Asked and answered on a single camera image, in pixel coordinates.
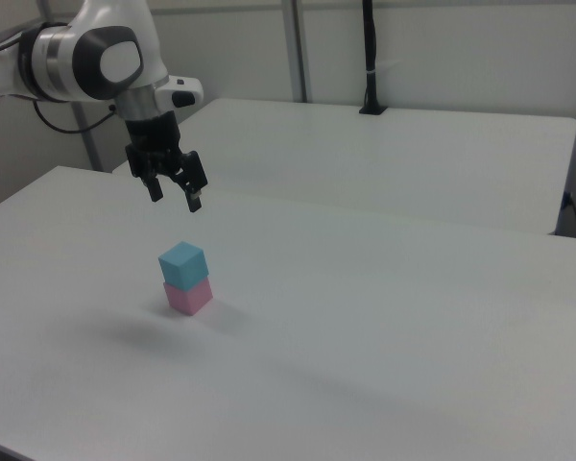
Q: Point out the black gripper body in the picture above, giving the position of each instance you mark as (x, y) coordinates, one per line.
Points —
(154, 141)

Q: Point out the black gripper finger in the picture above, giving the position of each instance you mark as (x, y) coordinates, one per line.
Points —
(192, 185)
(153, 188)

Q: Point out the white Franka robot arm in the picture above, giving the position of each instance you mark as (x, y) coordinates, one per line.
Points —
(77, 53)

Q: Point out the blue cube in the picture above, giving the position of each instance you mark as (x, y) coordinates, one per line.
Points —
(182, 265)

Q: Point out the pink cube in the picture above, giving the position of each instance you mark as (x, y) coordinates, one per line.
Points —
(189, 297)

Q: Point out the white back table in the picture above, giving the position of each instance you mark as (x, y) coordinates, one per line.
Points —
(389, 158)

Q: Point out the grey wall panel post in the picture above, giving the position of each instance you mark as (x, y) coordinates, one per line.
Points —
(295, 48)

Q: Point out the black camera pole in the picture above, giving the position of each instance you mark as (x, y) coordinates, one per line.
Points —
(370, 57)

